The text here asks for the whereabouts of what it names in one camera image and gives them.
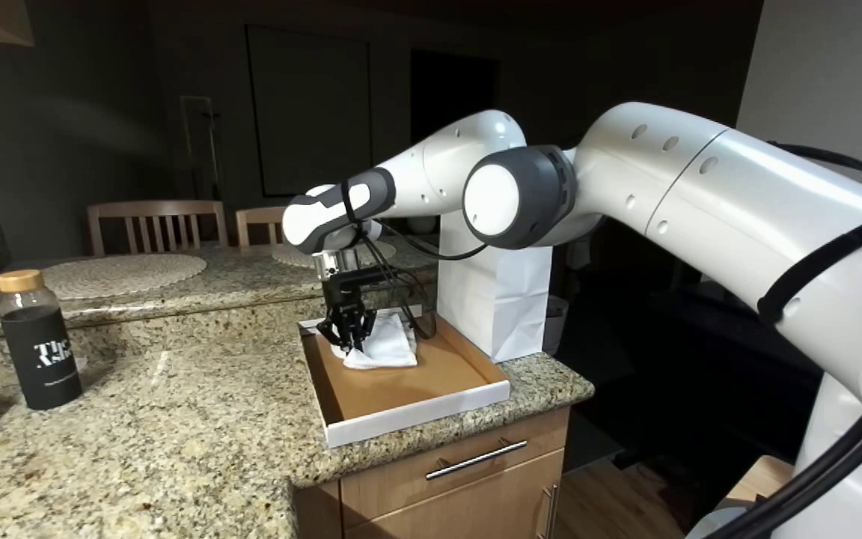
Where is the wooden drawer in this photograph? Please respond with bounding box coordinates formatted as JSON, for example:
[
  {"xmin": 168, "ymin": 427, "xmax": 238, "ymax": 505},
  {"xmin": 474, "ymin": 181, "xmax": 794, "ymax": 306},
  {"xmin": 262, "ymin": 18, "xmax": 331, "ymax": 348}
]
[{"xmin": 339, "ymin": 407, "xmax": 572, "ymax": 529}]

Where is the wooden chair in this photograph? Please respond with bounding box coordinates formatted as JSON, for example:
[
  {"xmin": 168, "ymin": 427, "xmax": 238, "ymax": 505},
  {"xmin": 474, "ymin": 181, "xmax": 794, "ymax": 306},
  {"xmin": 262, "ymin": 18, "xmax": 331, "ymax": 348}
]
[
  {"xmin": 234, "ymin": 206, "xmax": 288, "ymax": 249},
  {"xmin": 86, "ymin": 199, "xmax": 229, "ymax": 258}
]

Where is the round woven placemat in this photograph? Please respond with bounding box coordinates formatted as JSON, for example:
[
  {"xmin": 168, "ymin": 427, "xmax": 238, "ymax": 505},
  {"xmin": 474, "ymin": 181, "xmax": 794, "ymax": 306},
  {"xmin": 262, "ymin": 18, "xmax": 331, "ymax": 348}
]
[
  {"xmin": 272, "ymin": 238, "xmax": 399, "ymax": 270},
  {"xmin": 37, "ymin": 253, "xmax": 208, "ymax": 301}
]

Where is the white napkin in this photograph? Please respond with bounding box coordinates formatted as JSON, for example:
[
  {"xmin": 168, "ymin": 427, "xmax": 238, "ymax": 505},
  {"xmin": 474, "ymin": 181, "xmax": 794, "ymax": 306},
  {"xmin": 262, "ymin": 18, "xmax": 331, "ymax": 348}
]
[{"xmin": 326, "ymin": 311, "xmax": 419, "ymax": 371}]

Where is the wooden cabinet door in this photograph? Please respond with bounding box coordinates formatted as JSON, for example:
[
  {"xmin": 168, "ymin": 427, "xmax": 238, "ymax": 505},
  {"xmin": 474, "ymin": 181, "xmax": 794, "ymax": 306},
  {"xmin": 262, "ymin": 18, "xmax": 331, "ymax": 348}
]
[{"xmin": 344, "ymin": 448, "xmax": 566, "ymax": 539}]

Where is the silver drawer handle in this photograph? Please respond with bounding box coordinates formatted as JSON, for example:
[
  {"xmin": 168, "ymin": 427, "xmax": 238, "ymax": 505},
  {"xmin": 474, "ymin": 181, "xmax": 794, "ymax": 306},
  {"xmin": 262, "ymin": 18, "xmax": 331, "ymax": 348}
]
[{"xmin": 424, "ymin": 439, "xmax": 530, "ymax": 481}]

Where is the white paper bag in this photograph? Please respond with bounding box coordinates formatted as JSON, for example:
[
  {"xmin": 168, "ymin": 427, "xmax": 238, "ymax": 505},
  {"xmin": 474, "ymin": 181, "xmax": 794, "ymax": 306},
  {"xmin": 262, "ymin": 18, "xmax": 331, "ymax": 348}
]
[{"xmin": 436, "ymin": 213, "xmax": 554, "ymax": 365}]

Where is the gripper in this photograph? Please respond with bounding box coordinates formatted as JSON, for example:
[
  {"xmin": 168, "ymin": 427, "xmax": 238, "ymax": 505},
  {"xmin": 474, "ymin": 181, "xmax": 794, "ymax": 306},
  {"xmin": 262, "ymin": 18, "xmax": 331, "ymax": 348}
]
[{"xmin": 317, "ymin": 280, "xmax": 376, "ymax": 353}]

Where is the dark wall frame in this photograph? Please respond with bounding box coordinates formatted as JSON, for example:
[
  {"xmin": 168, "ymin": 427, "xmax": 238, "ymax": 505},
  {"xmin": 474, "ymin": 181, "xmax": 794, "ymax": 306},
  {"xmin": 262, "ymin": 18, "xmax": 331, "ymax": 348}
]
[{"xmin": 245, "ymin": 24, "xmax": 373, "ymax": 198}]

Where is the shallow cardboard tray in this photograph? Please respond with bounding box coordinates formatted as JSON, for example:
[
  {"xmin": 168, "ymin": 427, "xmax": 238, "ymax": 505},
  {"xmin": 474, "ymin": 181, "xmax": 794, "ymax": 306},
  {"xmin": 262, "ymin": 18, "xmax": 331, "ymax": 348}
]
[{"xmin": 298, "ymin": 302, "xmax": 512, "ymax": 449}]

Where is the silver door handle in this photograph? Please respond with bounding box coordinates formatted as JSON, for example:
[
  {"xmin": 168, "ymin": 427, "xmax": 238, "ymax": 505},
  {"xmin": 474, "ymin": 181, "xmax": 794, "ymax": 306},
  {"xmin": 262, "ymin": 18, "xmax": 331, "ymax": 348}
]
[{"xmin": 542, "ymin": 484, "xmax": 559, "ymax": 539}]

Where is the black bottle with wooden cap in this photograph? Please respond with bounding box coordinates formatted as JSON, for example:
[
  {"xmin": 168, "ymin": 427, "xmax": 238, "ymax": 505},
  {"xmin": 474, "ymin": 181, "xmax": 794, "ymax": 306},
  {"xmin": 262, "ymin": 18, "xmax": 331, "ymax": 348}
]
[{"xmin": 0, "ymin": 269, "xmax": 84, "ymax": 412}]

